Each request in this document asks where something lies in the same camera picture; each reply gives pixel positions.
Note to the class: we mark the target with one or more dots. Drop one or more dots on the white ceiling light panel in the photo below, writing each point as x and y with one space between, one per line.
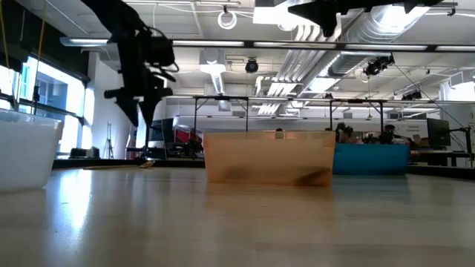
274 18

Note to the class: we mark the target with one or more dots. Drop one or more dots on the long LED light bar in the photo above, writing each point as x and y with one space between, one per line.
208 43

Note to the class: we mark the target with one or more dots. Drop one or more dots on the black ceiling camera cluster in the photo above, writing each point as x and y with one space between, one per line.
412 95
376 66

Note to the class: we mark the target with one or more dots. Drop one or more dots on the black equipment case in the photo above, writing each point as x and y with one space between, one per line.
85 153

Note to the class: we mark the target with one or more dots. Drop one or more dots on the black round ceiling spotlight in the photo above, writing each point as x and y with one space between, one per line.
251 66

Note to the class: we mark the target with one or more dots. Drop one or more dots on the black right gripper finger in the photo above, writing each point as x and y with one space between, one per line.
317 15
315 5

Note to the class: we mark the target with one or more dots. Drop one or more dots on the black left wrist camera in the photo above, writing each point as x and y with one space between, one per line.
161 52

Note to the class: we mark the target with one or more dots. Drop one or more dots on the clear plastic bin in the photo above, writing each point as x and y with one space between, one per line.
29 155

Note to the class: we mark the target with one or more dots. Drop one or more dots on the black metal stand frame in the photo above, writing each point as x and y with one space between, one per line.
356 101
221 98

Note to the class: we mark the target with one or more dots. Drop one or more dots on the black computer monitor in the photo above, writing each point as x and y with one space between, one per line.
438 131
163 133

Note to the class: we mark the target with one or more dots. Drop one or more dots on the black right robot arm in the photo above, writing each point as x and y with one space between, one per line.
389 3

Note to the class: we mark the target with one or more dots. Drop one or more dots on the red machine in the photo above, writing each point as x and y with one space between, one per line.
185 134

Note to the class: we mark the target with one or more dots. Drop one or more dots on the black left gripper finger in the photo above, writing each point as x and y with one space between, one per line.
131 109
148 109

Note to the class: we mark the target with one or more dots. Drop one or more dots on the black aluminium table frame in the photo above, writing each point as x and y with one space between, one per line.
438 171

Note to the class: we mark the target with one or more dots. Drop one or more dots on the blue plastic bin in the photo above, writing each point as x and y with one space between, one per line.
371 159

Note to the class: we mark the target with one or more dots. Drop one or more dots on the thin tripod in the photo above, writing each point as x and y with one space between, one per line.
108 141

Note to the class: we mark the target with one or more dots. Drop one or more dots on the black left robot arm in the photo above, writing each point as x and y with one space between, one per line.
122 29

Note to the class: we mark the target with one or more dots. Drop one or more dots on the large window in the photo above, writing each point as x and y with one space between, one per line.
52 89

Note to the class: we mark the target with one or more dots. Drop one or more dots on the silver air duct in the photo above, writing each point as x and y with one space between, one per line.
349 63

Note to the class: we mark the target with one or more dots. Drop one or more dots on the orange plastic bin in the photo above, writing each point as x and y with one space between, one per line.
267 155

